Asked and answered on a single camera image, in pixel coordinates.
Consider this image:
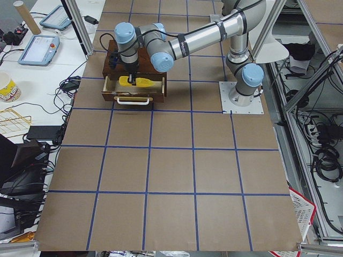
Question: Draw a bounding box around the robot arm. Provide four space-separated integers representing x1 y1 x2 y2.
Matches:
111 0 267 107

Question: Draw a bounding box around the teach pendant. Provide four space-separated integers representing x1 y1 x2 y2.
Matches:
18 35 60 66
39 5 71 31

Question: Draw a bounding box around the dark wooden drawer cabinet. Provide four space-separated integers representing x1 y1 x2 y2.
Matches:
102 40 167 81

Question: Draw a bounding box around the white mesh basket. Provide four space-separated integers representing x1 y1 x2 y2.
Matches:
289 187 316 241

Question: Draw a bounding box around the gold wire rack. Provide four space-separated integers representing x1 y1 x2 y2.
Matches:
0 109 32 138

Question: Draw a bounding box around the far teach pendant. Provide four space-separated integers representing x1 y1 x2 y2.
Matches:
39 5 71 31

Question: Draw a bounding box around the near teach pendant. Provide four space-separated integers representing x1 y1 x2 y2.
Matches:
18 35 60 66

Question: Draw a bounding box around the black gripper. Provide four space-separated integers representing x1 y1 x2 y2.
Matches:
124 60 139 85

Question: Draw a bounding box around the aluminium frame post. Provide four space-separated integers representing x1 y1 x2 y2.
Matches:
61 0 94 56

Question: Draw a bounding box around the wooden drawer with white handle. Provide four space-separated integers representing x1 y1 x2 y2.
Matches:
101 76 167 105

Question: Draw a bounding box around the black power adapter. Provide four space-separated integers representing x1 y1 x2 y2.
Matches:
84 16 99 25

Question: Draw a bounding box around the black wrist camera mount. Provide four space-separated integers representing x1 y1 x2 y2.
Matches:
108 51 119 69

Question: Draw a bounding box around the cardboard tube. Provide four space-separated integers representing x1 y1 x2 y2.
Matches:
13 1 41 35

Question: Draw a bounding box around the yellow popcorn bucket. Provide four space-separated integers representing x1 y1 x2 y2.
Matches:
0 72 21 102

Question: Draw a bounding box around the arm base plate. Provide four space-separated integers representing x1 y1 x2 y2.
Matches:
219 81 264 115

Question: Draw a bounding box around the yellow corn cob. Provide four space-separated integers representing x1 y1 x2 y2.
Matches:
118 76 156 87

